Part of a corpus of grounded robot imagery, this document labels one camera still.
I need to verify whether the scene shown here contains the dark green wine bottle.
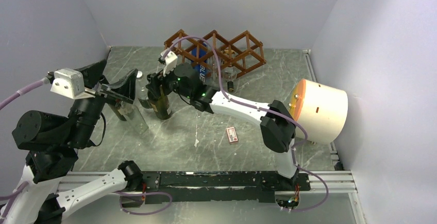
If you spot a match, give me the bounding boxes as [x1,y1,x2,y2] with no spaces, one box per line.
[109,105,127,122]

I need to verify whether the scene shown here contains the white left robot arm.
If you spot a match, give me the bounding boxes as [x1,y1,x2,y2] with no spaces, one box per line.
[1,60,145,223]

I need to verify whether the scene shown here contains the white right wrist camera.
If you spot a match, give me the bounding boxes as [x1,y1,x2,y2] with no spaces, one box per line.
[158,49,178,77]

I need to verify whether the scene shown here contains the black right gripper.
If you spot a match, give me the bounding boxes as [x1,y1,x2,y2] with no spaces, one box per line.
[146,63,192,99]

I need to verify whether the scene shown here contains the clear whisky bottle black label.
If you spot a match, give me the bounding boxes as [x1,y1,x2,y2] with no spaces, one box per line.
[222,64,237,93]

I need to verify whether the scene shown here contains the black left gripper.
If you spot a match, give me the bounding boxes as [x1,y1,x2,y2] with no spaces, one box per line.
[67,58,139,146]

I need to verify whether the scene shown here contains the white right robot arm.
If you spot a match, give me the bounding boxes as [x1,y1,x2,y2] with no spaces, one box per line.
[146,63,299,190]

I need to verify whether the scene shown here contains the clear bottle white cap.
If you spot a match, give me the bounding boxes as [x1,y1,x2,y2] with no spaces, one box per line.
[136,71,143,79]

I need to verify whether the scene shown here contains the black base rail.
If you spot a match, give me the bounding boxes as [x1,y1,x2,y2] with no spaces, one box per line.
[126,171,311,203]

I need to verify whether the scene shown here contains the blue square glass bottle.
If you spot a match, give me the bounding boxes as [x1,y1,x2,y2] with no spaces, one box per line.
[191,48,210,83]

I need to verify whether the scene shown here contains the white cone lampshade orange inside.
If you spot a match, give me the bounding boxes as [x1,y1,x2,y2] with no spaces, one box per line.
[288,79,348,145]

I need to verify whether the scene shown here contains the red white small box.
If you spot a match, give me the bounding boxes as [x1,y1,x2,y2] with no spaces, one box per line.
[226,127,239,144]

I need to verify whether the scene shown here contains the brown wooden wine rack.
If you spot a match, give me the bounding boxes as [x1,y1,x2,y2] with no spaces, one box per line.
[164,29,266,78]

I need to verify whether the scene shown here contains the green bottle silver neck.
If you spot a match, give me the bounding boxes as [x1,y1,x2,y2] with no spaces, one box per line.
[147,87,172,120]

